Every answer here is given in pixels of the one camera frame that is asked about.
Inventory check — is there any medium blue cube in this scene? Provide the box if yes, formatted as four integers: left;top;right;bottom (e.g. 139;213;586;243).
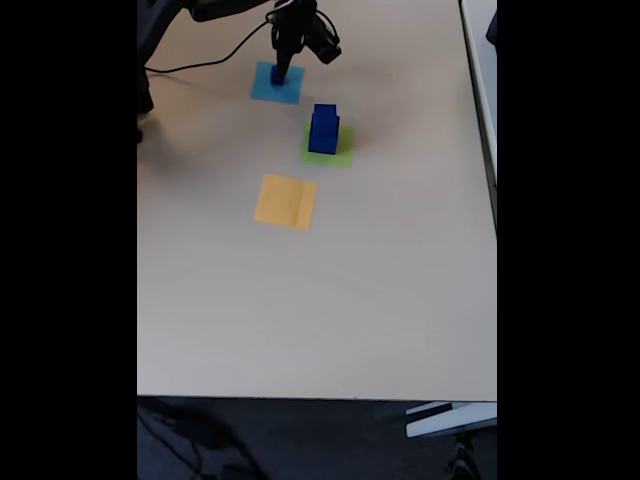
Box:
310;103;339;137

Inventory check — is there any large blue cube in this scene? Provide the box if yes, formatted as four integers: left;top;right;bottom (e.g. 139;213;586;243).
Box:
307;115;342;155

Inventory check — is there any blue paper square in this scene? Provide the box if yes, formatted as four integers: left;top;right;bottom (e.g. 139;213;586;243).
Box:
248;59;306;106

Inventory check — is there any green paper square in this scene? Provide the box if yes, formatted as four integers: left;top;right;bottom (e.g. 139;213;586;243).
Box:
298;121;356;170

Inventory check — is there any orange paper square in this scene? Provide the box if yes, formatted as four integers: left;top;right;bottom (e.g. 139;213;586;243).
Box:
252;173;319;232

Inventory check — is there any white neighbouring desk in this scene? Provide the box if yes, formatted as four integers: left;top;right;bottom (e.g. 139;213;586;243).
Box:
458;0;498;234

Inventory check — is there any white table foot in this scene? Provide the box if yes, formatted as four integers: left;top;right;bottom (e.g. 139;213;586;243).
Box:
404;400;498;439

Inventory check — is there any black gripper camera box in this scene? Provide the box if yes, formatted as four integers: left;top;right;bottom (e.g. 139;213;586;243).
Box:
304;8;344;65

